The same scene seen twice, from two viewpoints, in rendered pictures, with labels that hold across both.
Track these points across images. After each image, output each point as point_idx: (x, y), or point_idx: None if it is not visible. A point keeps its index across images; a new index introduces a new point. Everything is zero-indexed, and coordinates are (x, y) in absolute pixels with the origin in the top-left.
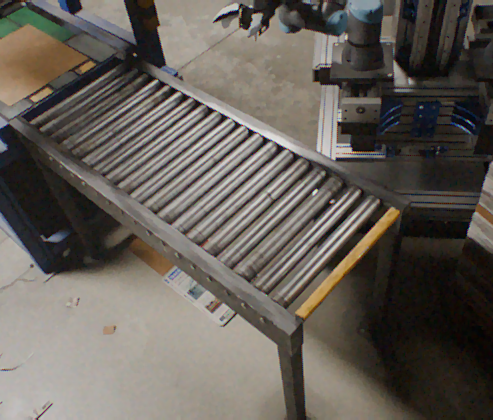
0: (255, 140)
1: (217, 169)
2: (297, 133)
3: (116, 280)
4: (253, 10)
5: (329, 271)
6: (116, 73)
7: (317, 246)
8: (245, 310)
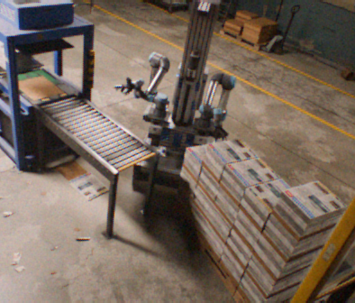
0: (117, 128)
1: (103, 133)
2: None
3: (49, 179)
4: (125, 87)
5: (134, 191)
6: (74, 99)
7: (132, 183)
8: (103, 169)
